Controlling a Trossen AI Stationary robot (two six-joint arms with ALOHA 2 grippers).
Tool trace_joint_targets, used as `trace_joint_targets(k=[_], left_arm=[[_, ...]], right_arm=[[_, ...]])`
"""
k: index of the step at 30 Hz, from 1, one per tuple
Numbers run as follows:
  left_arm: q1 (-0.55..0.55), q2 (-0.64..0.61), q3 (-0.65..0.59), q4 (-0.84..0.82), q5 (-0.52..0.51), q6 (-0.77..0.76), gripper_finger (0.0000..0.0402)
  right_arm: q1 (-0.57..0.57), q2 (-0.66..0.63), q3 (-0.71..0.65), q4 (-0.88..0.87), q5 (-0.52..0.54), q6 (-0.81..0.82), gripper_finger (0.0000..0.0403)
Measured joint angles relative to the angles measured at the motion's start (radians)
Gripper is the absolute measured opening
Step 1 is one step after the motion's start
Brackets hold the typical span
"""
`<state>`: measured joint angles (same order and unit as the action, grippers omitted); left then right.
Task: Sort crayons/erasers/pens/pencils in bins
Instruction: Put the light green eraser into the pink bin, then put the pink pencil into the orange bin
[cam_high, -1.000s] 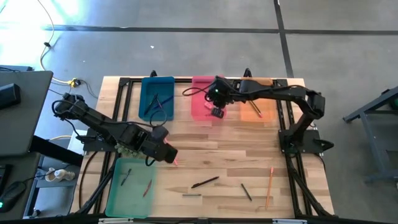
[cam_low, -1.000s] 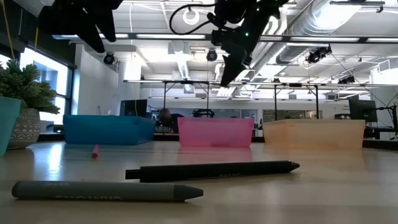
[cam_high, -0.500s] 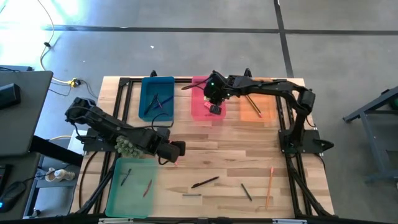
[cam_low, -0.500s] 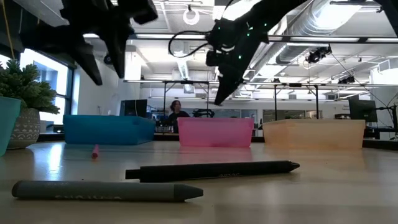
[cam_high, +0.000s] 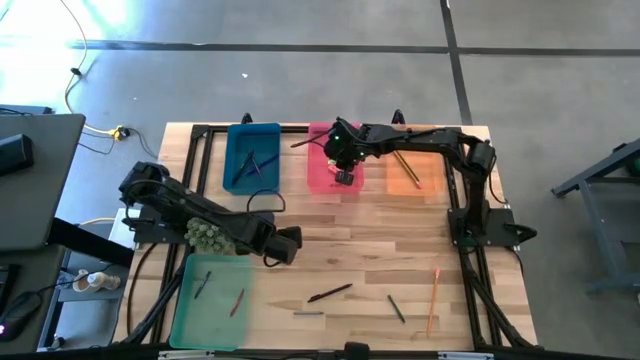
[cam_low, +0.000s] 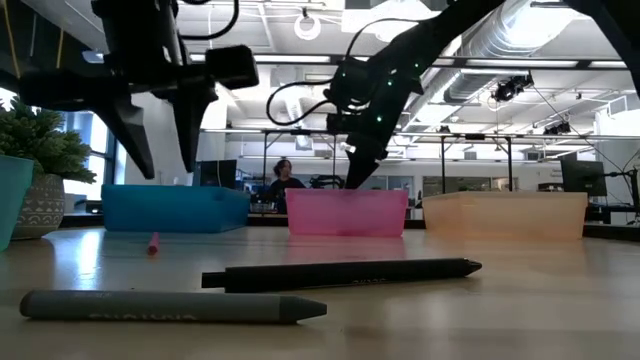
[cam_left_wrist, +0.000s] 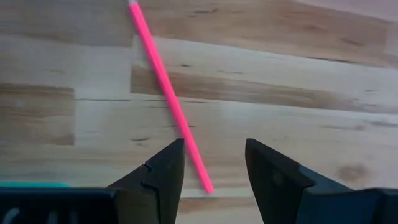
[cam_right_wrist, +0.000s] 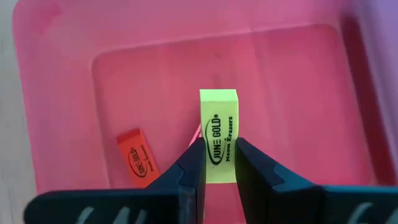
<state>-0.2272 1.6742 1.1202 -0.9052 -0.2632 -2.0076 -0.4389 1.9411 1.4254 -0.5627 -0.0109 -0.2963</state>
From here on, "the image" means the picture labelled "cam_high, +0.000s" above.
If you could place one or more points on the black table clamp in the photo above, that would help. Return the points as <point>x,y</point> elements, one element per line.
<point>398,118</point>
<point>247,119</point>

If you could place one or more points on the bright blue pen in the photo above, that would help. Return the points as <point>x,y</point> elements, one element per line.
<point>264,163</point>

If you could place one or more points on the navy blue pen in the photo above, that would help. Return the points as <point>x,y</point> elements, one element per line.
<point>256,168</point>

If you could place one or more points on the green crayon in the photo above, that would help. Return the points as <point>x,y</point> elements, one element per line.
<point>396,308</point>

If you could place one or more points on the white metal bracket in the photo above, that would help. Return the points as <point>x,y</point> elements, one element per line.
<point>185,356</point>
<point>465,356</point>

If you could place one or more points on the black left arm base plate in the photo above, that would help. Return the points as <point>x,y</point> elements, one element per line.
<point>150,235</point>

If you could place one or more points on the black pen with print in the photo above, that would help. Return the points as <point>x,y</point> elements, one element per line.
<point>330,292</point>

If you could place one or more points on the orange pencil orange eraser cap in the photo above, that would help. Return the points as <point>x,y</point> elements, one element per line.
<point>433,300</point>

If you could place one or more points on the grey desk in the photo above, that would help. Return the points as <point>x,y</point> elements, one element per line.
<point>45,190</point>

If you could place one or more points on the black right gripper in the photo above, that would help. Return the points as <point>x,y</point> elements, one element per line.
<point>350,147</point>

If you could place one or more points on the black aluminium table frame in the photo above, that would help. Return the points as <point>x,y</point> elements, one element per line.
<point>295,128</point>

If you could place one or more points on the black speaker box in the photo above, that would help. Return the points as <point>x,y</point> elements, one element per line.
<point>15,155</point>

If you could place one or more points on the translucent orange plastic bin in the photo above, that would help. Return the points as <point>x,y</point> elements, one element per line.
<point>430,170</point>

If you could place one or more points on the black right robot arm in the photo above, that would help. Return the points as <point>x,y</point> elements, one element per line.
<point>425,140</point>

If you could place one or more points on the blue plastic bin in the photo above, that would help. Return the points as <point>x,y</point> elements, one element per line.
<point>237,145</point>

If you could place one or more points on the yellow pencil pink eraser cap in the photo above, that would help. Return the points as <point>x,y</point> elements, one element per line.
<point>411,174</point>

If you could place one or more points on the translucent teal plastic bin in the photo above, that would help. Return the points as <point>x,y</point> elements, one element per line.
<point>210,320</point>

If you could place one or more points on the plain black pen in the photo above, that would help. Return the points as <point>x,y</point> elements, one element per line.
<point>242,168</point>

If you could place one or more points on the black computer mouse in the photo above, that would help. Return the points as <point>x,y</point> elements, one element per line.
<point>20,315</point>

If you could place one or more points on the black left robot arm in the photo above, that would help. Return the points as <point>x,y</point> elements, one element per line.
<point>180,197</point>

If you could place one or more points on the red crayon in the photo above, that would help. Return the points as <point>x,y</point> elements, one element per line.
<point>237,303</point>

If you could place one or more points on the black desk crossbar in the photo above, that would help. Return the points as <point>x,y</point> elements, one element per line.
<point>90,242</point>

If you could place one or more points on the pink eraser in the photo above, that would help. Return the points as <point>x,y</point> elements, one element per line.
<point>333,169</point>

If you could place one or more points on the grey crayon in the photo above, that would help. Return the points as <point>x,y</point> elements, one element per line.
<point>308,313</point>

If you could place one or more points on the black crayon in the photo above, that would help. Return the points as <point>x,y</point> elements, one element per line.
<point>202,285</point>

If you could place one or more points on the grey metal stand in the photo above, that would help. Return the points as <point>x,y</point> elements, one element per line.
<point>598,225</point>

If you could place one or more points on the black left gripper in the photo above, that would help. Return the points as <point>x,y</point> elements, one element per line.
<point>260,235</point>

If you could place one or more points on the translucent pink plastic bin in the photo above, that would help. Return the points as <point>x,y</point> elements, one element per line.
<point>320,180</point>

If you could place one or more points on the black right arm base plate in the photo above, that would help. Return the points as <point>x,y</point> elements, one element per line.
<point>507,215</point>

